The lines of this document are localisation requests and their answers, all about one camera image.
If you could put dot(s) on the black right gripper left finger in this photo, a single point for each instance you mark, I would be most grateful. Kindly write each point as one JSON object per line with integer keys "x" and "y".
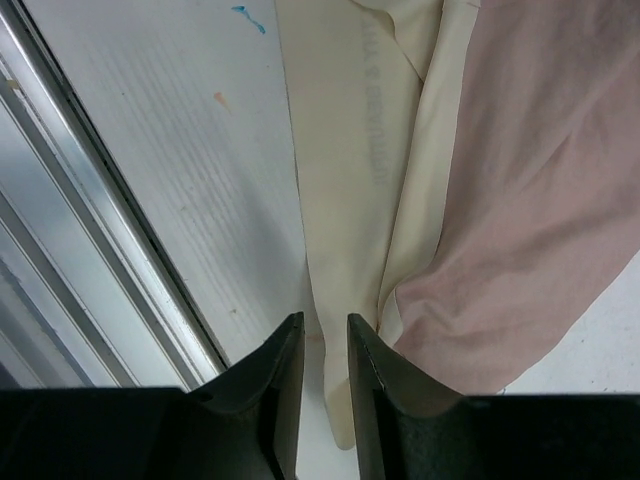
{"x": 244, "y": 424}

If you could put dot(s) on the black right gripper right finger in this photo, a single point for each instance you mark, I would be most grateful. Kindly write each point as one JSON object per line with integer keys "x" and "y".
{"x": 410, "y": 426}

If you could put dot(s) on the pink underwear cream waistband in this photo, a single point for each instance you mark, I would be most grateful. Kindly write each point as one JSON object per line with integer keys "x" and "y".
{"x": 468, "y": 174}

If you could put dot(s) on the aluminium table frame rail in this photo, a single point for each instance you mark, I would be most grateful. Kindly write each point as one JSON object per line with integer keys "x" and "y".
{"x": 88, "y": 295}

